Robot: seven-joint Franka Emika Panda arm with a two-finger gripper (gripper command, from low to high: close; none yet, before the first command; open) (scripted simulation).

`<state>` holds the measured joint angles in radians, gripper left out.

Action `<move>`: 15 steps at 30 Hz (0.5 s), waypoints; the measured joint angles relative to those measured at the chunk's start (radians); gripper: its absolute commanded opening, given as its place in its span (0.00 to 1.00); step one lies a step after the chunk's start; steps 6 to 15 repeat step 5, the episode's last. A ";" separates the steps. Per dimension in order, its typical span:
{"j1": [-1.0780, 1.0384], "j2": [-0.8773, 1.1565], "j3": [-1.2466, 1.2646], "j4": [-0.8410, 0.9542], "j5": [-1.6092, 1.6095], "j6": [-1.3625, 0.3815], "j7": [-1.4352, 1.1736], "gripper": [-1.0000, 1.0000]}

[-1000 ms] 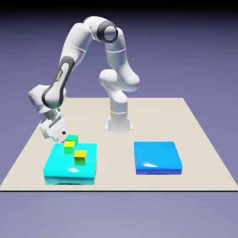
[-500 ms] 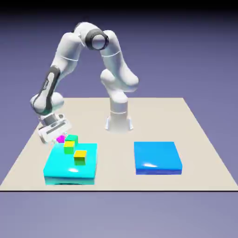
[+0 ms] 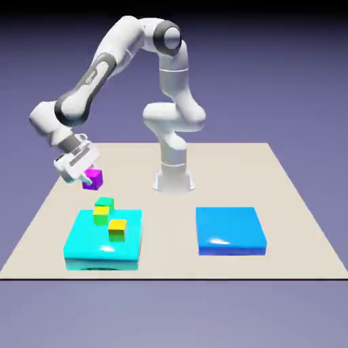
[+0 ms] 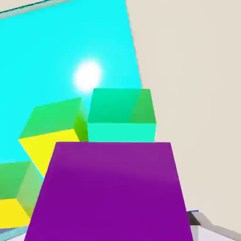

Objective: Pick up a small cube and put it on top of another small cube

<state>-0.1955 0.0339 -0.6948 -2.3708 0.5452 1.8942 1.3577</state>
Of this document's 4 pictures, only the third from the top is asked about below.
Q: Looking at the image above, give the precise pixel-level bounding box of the large blue box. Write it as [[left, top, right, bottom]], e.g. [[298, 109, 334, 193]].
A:
[[195, 207, 267, 257]]

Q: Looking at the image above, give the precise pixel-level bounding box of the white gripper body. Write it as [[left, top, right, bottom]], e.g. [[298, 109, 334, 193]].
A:
[[53, 143, 101, 184]]

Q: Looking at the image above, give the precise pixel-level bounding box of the small purple cube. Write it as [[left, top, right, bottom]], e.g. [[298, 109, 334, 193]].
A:
[[82, 168, 103, 191]]

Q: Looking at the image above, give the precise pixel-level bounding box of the large cyan box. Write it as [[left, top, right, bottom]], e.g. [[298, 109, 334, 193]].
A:
[[63, 208, 143, 271]]

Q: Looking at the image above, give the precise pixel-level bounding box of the small yellow cube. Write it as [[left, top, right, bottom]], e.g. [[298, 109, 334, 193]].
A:
[[107, 219, 128, 243], [92, 206, 110, 226]]

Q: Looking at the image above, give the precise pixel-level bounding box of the small green cube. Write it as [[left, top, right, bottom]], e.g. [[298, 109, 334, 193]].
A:
[[94, 196, 115, 212]]

